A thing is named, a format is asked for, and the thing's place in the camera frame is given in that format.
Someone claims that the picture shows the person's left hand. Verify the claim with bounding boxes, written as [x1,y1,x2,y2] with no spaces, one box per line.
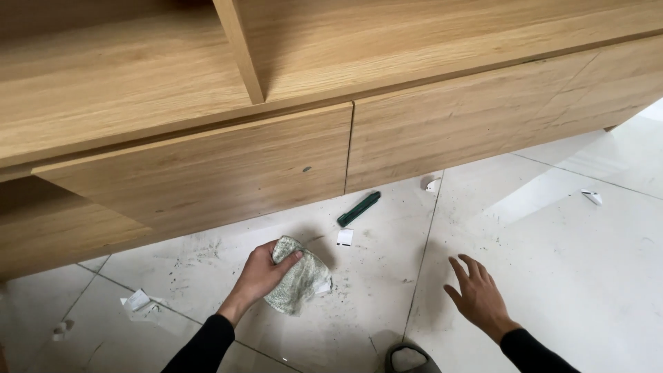
[233,240,304,306]

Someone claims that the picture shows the person's right hand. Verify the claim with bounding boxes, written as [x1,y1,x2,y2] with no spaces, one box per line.
[443,254,513,332]

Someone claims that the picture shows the green speckled cleaning cloth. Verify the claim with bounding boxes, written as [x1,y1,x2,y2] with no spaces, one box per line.
[263,236,333,317]

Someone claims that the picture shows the grey slipper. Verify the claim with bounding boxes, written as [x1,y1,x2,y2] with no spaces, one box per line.
[384,342,442,373]

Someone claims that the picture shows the wooden cabinet drawer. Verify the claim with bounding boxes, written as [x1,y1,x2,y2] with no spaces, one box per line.
[31,102,354,241]
[345,34,663,194]

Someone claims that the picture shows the dark green utility knife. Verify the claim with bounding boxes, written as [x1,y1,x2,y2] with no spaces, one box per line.
[337,191,382,228]

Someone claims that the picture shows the crumpled clear plastic wrapper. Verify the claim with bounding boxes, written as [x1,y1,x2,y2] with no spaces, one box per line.
[119,288,172,323]

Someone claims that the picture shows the wooden cabinet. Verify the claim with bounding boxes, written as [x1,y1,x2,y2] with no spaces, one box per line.
[0,0,663,283]

